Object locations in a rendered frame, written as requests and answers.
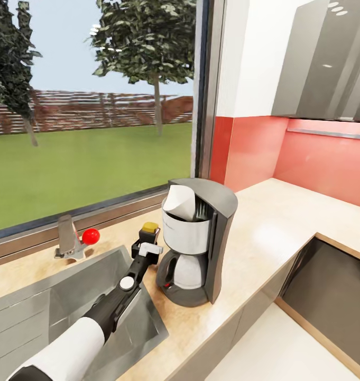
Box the bottle of coffee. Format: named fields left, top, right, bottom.
left=139, top=222, right=161, bottom=247

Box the paper coffee filter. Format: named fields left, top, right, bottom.
left=163, top=185, right=196, bottom=222

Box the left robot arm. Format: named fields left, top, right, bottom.
left=6, top=239, right=164, bottom=381

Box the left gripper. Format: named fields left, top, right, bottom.
left=131, top=239, right=159, bottom=270

